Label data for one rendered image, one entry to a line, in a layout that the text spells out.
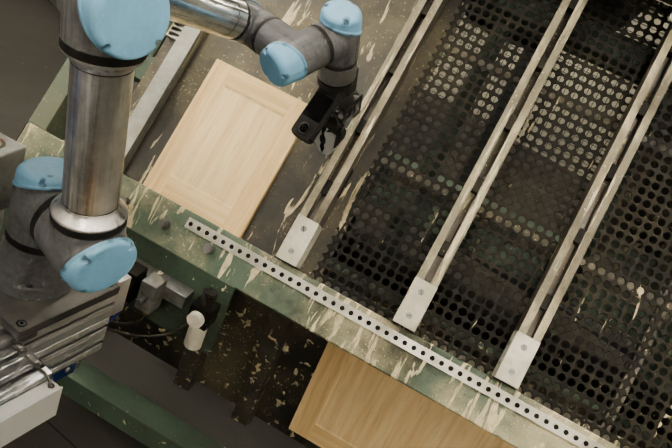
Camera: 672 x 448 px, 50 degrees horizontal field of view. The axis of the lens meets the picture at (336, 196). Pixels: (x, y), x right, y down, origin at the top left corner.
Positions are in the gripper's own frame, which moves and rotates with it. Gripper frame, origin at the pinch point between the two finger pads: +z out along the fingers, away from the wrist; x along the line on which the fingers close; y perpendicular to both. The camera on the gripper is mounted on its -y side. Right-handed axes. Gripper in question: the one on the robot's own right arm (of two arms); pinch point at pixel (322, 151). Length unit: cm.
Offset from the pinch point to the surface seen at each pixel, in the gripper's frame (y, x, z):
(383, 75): 43.5, 12.3, 15.3
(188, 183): -2, 42, 41
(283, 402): -12, -2, 107
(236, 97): 21, 45, 28
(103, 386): -44, 45, 105
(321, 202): 13.1, 7.9, 36.6
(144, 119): 2, 61, 33
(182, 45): 22, 65, 21
